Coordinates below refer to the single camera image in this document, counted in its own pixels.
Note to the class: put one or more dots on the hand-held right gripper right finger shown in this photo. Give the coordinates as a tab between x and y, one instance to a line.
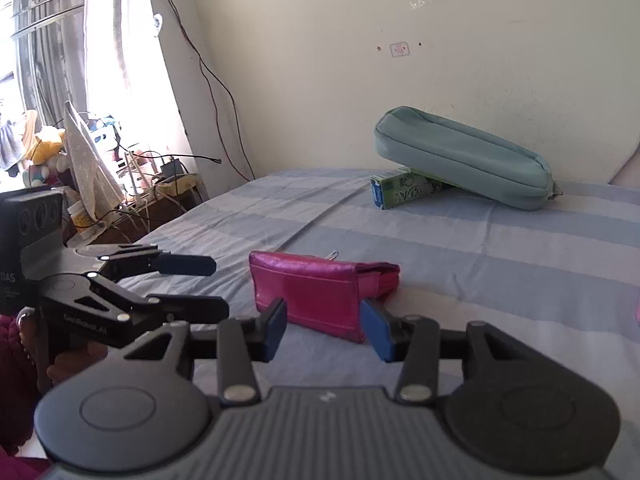
377	330

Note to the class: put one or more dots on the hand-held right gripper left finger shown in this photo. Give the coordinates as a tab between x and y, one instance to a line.
275	330

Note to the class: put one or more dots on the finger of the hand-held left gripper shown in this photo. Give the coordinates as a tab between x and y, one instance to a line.
185	265
195	307

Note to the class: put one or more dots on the magenta wallet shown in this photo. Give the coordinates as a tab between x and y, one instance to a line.
320	290

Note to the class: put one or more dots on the person's left forearm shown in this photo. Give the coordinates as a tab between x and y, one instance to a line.
12	360

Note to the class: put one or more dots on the person's left hand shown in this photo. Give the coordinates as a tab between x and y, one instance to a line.
75	362

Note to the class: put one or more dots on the white cloth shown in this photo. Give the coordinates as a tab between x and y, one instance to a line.
87	165

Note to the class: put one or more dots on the yellow plush toy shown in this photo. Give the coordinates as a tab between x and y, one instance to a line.
45	147

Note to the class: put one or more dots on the black charger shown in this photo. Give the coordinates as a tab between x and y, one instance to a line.
172	167

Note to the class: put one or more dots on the striped bed sheet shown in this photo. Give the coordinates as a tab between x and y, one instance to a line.
500	270

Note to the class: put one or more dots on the small green blue carton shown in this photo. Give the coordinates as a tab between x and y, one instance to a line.
400	191

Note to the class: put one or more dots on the light teal pencil case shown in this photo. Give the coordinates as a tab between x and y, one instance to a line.
465	160

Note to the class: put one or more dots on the grey curtain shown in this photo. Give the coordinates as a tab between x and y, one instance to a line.
125	60

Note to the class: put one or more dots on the person's clothing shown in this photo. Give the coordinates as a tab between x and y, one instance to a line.
17	465

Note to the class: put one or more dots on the white wall hook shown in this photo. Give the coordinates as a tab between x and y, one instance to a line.
158	22

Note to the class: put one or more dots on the small wall sticker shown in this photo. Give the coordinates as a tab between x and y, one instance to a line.
399	50

